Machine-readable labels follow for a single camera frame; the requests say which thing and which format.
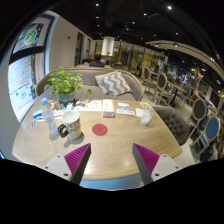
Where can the clear plastic cup with straw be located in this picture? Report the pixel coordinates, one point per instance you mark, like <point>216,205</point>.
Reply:
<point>146,115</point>

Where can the illustrated paper sheet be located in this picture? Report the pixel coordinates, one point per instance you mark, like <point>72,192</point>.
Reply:
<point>89,105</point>

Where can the blue white card pack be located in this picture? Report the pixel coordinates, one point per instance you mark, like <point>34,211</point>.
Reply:
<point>37,113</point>

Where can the person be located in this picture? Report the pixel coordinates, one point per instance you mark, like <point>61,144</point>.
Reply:
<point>97,61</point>

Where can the window with festive decals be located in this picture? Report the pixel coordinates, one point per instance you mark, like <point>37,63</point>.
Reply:
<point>23,76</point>

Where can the pill blister pack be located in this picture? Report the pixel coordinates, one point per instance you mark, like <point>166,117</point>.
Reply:
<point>34,124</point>

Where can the group of dining chairs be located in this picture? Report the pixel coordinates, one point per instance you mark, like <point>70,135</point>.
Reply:
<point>200,110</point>

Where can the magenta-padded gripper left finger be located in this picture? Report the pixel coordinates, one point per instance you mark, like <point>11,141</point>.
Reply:
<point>77,159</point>

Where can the yellow card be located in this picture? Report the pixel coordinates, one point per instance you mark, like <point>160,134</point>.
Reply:
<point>144,105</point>

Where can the white round column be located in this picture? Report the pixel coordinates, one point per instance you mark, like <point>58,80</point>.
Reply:
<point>107,46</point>

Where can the grey tufted armchair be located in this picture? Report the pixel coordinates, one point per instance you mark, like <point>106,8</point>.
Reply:
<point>173,123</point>

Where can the clear blue-capped water bottle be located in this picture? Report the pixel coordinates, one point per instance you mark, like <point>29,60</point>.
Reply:
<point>49,118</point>

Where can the green potted plant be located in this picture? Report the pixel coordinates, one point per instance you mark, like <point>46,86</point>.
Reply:
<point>65,81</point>

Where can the grey curved sofa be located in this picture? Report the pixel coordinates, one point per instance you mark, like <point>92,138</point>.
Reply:
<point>87,77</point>

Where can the grey white chevron cushion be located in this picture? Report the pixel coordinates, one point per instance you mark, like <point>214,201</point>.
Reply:
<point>113,83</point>

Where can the ceiling spot lights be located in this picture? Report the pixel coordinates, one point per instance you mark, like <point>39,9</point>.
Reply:
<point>143,14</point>

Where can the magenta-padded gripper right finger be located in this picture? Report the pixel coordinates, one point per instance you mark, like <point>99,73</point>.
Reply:
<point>146,159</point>

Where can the flat round red coaster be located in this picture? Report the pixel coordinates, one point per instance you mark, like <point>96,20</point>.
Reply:
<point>99,129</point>

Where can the white paper napkin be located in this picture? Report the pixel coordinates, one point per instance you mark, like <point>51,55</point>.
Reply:
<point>139,112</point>

